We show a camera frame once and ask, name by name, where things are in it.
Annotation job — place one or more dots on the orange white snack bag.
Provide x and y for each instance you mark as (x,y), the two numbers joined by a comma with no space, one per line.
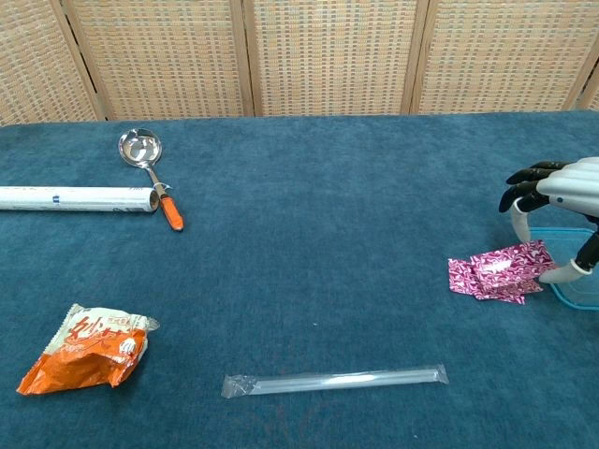
(84,365)

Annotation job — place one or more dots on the clear wrapped straw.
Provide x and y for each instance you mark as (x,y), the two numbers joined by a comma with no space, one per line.
(337,379)

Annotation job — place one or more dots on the white film roll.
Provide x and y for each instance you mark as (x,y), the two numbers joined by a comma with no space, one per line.
(70,198)

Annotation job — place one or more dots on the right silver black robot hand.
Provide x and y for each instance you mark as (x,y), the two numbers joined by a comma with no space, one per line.
(571,187)

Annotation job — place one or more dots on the woven rattan screen panel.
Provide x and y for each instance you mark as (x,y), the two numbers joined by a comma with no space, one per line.
(332,56)
(37,61)
(505,56)
(164,56)

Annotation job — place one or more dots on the blue plush table cover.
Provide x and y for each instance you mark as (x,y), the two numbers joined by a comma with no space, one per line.
(299,234)

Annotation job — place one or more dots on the translucent blue plastic lid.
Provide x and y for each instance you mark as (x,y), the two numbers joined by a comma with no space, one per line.
(566,243)

